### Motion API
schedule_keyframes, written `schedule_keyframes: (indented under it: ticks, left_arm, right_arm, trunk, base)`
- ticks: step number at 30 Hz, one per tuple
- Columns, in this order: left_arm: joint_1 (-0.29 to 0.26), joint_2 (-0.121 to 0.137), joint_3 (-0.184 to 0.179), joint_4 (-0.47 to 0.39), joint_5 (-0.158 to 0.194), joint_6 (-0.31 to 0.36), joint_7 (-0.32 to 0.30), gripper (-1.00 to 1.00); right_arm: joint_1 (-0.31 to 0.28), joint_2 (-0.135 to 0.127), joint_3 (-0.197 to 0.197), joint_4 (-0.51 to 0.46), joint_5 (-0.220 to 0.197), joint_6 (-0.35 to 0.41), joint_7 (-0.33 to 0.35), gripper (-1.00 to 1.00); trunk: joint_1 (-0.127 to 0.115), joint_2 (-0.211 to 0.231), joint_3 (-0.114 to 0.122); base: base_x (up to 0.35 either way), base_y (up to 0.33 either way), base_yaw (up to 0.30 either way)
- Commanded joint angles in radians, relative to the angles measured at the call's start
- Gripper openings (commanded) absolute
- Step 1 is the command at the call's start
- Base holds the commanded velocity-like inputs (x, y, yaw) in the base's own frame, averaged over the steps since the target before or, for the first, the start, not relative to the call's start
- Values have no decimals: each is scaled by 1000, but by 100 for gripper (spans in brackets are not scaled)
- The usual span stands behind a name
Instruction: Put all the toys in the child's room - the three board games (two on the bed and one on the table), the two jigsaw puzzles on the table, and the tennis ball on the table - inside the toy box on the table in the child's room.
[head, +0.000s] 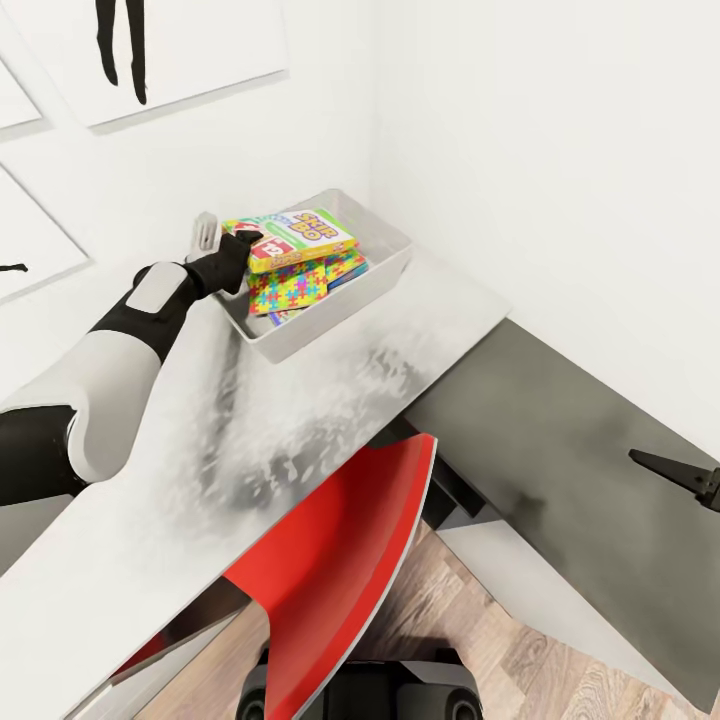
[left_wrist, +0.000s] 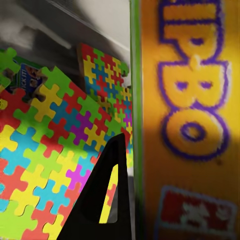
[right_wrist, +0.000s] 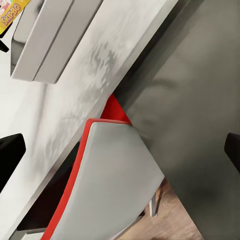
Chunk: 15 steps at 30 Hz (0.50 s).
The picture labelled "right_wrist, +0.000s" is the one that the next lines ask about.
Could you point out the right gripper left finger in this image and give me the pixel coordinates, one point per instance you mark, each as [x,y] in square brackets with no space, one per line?
[12,150]

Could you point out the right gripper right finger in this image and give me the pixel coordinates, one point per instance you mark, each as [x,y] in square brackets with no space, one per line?
[232,149]

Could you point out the swivel chair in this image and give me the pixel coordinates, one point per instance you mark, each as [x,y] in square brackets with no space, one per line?
[113,179]

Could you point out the board game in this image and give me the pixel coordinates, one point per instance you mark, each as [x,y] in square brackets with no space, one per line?
[9,10]

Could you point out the toy box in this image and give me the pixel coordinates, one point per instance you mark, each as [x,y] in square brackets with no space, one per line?
[46,36]

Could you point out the desk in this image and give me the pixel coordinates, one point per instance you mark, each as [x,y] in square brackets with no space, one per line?
[174,67]

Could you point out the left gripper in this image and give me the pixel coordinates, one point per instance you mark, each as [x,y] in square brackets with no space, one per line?
[3,47]

